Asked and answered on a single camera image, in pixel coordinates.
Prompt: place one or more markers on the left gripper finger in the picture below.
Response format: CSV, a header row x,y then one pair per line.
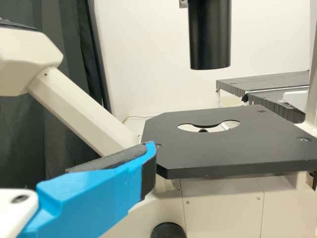
x,y
86,198

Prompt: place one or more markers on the cream microscope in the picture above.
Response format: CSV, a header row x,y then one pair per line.
x,y
223,151

